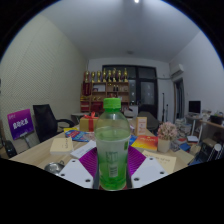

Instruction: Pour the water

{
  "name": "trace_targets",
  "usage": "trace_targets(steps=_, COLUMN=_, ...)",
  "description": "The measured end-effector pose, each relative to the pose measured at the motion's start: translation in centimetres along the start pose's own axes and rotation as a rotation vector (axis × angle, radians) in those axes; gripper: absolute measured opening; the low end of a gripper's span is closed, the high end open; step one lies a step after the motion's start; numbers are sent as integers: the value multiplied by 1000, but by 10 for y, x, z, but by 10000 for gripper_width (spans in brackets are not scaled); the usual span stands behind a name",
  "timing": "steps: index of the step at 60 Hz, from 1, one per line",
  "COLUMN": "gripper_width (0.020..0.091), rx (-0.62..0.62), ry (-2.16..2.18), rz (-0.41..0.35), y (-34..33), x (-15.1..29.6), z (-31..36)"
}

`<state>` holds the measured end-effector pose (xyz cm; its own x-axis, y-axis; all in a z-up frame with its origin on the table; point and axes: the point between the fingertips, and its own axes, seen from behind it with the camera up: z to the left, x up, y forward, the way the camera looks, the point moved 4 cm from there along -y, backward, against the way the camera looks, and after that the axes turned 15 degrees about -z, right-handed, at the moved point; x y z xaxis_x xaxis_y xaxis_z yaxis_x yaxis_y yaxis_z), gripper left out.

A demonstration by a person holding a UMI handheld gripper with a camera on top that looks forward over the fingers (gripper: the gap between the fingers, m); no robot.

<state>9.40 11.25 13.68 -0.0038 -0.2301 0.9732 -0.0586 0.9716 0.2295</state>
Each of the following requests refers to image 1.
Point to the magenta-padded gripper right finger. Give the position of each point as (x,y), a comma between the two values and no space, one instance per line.
(138,163)

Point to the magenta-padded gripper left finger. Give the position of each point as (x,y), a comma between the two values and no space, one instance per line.
(88,163)

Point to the green drink bottle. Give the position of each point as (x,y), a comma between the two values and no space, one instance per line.
(112,150)

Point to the white booklet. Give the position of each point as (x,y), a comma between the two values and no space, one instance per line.
(83,150)

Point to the orange book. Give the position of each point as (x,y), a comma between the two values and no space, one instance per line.
(145,143)

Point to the beige booklet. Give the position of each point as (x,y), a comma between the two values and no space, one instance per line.
(161,161)

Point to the blue colourful book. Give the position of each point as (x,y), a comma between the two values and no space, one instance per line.
(78,135)

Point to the cream book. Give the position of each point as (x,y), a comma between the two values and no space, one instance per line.
(61,146)

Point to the small metal cup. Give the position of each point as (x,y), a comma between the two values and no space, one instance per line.
(53,167)

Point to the beige standing card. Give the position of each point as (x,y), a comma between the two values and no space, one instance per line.
(141,126)

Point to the yellow gift box red ribbon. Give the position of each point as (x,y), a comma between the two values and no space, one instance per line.
(87,124)

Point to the pink flowers in white pot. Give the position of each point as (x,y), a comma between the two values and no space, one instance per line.
(166,133)

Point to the black office chair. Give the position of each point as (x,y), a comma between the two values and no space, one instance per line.
(46,121)

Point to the wooden shelf unit with trophies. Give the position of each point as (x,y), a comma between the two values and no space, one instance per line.
(100,91)

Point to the dark framed glass door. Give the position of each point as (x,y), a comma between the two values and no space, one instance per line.
(146,90)

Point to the purple sign board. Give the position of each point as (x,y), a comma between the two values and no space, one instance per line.
(20,123)

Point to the black computer monitor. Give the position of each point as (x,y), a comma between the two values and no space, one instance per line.
(194,106)

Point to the wooden side desk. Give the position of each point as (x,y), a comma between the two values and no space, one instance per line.
(213,126)

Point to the ceiling light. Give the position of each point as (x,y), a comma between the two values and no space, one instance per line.
(136,1)

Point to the white wall air conditioner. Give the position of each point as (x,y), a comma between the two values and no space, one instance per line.
(176,70)

